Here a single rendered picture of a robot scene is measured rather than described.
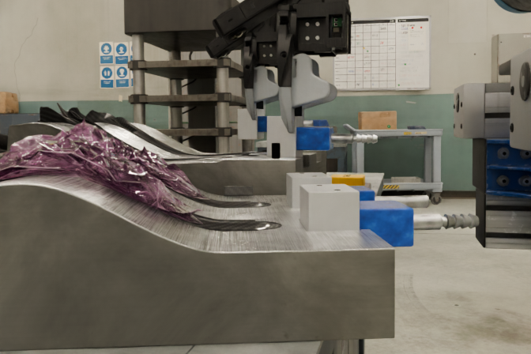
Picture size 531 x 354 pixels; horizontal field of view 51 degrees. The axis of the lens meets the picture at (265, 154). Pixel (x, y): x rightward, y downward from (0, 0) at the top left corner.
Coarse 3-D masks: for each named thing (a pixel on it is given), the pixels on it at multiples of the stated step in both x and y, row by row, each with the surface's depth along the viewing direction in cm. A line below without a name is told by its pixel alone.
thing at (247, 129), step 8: (240, 112) 98; (248, 112) 98; (256, 112) 98; (240, 120) 99; (248, 120) 98; (256, 120) 98; (264, 120) 98; (304, 120) 98; (312, 120) 98; (240, 128) 99; (248, 128) 98; (256, 128) 98; (264, 128) 98; (240, 136) 99; (248, 136) 98; (256, 136) 98
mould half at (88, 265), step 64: (0, 192) 31; (64, 192) 32; (0, 256) 32; (64, 256) 32; (128, 256) 32; (192, 256) 32; (256, 256) 32; (320, 256) 33; (384, 256) 33; (0, 320) 32; (64, 320) 32; (128, 320) 32; (192, 320) 32; (256, 320) 33; (320, 320) 33; (384, 320) 33
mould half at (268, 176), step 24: (144, 144) 81; (168, 144) 89; (192, 168) 65; (216, 168) 65; (240, 168) 64; (264, 168) 63; (288, 168) 63; (312, 168) 74; (216, 192) 65; (264, 192) 64
